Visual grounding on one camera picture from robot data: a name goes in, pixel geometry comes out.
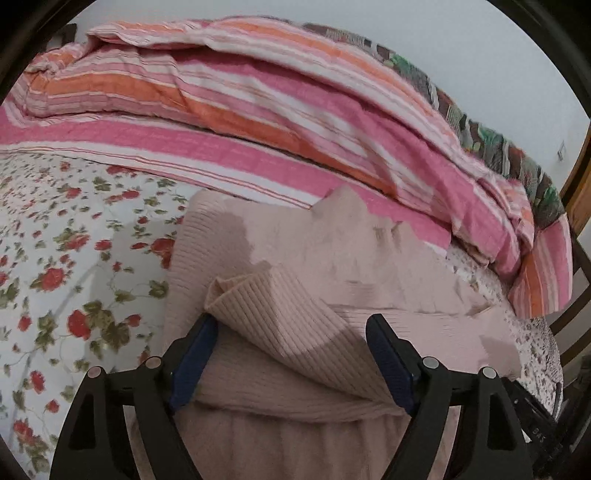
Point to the pink ribbed knit sweater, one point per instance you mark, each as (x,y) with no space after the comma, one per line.
(323,277)

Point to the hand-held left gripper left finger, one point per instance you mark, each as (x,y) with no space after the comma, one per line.
(196,364)

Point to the pink orange striped quilt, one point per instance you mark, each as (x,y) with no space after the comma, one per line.
(258,115)

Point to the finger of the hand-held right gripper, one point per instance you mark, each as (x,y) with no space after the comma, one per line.
(526,397)

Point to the red rose floral bed sheet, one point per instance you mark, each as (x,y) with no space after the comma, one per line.
(69,277)

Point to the white wall switch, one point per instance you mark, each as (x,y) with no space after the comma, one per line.
(561,151)

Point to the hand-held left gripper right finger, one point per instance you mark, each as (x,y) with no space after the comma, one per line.
(392,364)

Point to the green brown patchwork blanket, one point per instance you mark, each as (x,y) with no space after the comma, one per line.
(503,152)

